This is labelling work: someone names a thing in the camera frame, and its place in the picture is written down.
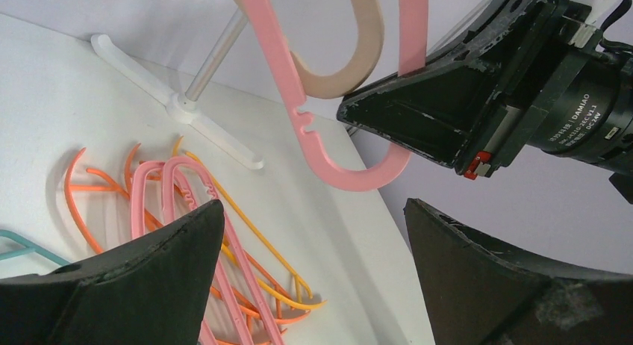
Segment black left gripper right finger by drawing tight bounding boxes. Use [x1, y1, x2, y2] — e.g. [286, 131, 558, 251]
[404, 199, 632, 344]

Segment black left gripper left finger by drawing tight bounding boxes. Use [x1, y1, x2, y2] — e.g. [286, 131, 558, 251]
[0, 199, 226, 345]

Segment teal plastic hanger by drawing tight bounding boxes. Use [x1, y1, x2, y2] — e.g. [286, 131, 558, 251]
[1, 229, 70, 267]

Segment metal clothes rack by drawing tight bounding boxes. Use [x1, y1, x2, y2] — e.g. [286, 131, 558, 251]
[90, 5, 264, 170]

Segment pink plastic hanger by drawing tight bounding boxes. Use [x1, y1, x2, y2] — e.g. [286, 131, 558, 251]
[232, 0, 430, 193]
[130, 156, 234, 344]
[160, 155, 288, 345]

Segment beige plastic hanger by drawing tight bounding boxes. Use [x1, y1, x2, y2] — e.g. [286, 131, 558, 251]
[234, 0, 384, 105]

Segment orange plastic hanger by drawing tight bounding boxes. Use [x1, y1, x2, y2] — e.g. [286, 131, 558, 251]
[63, 143, 324, 344]

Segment yellow plastic hanger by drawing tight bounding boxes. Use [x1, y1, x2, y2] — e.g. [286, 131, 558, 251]
[170, 136, 328, 313]

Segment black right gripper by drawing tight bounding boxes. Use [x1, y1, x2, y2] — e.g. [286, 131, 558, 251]
[336, 0, 593, 179]

